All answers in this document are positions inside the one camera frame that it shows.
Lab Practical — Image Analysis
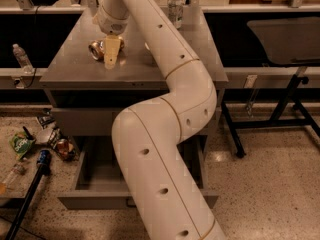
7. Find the clear bottle on floor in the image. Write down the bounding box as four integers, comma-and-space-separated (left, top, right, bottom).
0, 163, 26, 195

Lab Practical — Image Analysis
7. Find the black pole with blue grip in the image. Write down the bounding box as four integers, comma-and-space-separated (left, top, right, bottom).
5, 149, 51, 240

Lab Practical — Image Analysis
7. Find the green snack bag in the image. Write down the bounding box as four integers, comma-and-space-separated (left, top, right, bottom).
9, 132, 35, 160

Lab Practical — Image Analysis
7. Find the black folding table stand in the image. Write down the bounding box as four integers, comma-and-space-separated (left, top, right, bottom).
220, 17, 320, 159

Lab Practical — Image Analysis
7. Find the closed grey top drawer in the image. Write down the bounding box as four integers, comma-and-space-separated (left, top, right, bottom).
52, 103, 213, 140

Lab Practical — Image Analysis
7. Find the grey metal drawer cabinet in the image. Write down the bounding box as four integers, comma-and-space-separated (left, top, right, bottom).
39, 6, 230, 152

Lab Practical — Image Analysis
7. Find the red can on floor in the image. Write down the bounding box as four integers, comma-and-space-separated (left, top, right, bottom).
57, 139, 69, 159

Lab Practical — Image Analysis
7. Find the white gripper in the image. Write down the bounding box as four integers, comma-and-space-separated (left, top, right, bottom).
92, 6, 129, 70

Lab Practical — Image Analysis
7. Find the clear plastic water bottle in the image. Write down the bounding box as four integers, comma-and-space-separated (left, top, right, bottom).
13, 44, 35, 75

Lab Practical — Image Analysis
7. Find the dark snack packet on floor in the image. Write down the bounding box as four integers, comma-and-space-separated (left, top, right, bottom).
37, 115, 55, 128

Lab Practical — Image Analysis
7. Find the open grey middle drawer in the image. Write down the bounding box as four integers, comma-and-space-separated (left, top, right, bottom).
58, 136, 218, 210

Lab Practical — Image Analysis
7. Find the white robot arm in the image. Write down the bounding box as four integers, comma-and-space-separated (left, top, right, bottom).
95, 0, 227, 240

